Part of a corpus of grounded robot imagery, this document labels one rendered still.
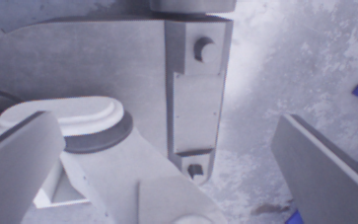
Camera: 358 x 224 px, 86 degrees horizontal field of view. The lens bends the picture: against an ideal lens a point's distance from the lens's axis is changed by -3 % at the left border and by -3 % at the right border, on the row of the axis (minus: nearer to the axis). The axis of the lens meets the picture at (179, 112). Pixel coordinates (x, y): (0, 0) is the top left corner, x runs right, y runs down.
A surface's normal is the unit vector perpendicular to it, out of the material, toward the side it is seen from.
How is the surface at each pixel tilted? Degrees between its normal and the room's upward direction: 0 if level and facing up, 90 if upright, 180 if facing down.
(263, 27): 0
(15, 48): 0
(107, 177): 90
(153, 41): 0
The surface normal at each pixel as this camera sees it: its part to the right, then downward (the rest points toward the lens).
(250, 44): 0.19, 0.50
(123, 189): 0.01, -0.86
